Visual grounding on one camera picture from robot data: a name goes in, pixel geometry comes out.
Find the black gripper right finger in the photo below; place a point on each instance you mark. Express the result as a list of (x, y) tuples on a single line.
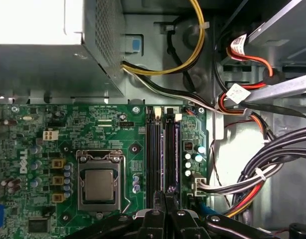
[(185, 224)]

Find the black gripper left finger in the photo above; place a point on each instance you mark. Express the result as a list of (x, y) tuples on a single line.
[(153, 224)]

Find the blue RAM stick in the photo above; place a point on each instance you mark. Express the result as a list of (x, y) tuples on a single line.
[(162, 159), (177, 149)]

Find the black RAM slot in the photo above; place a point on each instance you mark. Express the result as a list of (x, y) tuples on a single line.
[(178, 117), (156, 154), (149, 154), (169, 154)]

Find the metal locking lever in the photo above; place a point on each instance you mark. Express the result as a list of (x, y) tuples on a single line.
[(123, 174)]

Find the metal socket cover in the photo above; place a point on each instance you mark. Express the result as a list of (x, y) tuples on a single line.
[(93, 204)]

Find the silver CPU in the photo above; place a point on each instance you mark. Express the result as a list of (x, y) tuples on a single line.
[(99, 184)]

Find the CPU socket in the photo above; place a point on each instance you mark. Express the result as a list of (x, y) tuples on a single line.
[(98, 153)]

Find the green Dell motherboard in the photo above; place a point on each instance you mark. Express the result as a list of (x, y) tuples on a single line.
[(98, 129)]

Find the white four pin power socket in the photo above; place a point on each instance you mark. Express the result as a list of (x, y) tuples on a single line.
[(50, 135)]

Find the blue plastic release latch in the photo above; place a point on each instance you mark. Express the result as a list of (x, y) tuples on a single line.
[(134, 44)]

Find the open silver PC case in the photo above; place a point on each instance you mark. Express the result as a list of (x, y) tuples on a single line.
[(168, 37)]

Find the grey power supply unit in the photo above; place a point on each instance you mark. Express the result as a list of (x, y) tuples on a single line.
[(43, 69)]

